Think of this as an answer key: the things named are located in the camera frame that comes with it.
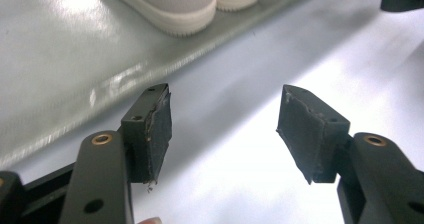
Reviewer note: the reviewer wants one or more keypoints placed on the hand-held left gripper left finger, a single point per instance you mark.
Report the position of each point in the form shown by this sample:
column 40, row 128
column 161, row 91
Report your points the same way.
column 148, row 144

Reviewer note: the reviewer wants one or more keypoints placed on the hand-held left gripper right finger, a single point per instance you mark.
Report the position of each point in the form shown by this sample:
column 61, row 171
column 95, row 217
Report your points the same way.
column 310, row 140

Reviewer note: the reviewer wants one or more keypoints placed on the two-tier grey shoe rack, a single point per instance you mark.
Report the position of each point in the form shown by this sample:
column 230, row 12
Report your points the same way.
column 50, row 67

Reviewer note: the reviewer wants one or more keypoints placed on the light blue table mat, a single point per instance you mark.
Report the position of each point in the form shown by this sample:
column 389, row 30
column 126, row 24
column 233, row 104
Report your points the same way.
column 233, row 134

